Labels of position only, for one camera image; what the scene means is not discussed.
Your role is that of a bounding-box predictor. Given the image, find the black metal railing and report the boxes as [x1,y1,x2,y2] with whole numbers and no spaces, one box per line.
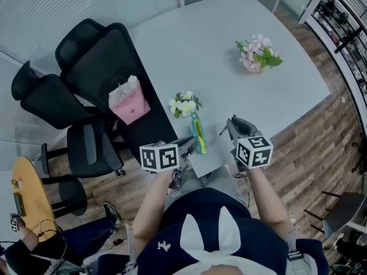
[303,0,367,143]

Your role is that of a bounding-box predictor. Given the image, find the small black device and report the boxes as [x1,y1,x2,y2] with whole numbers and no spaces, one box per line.
[13,193,27,217]

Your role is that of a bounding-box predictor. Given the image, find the black mesh office chair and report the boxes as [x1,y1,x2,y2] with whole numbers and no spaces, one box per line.
[11,60,126,178]
[54,18,178,166]

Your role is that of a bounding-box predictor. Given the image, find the grey chair with wooden legs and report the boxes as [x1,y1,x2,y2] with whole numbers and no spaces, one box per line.
[303,190,367,239]

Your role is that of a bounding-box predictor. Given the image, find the person's right forearm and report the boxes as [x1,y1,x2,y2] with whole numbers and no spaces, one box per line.
[246,167,291,229]

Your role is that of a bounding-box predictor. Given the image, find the person's navy shirt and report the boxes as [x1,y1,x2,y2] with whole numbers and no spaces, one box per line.
[97,187,330,275]

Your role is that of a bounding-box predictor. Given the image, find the round yellow wooden table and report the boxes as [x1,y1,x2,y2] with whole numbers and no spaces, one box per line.
[11,156,58,243]

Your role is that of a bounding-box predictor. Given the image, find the pink paper bag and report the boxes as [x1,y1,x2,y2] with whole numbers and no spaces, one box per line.
[108,74,151,125]

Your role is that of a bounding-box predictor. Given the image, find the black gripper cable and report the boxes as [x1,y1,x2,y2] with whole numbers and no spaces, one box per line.
[235,172,251,209]

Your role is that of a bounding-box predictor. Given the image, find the person's left forearm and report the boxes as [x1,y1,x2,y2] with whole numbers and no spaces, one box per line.
[131,170,173,241]

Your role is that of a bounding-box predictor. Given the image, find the pink flowers in pot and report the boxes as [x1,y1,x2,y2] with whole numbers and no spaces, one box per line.
[235,34,284,73]

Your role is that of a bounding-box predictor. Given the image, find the white flowers in pot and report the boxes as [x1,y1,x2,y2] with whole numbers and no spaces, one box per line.
[168,90,203,119]

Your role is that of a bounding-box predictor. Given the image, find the black round stool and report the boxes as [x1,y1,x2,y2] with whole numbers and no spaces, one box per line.
[41,176,88,218]

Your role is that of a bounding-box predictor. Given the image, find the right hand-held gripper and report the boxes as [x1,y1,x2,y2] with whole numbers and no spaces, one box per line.
[227,115,274,170]

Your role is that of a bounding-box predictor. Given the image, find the teal pencil pouch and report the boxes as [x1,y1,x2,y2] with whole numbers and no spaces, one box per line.
[190,112,208,155]

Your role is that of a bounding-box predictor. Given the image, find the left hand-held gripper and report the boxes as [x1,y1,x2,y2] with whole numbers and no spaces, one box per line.
[139,135,199,191]

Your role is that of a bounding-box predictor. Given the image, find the black power adapter cable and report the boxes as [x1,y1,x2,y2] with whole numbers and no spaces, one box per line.
[110,237,127,249]

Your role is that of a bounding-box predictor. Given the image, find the person's grey trousers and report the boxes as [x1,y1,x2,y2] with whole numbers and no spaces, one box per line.
[169,164,251,209]

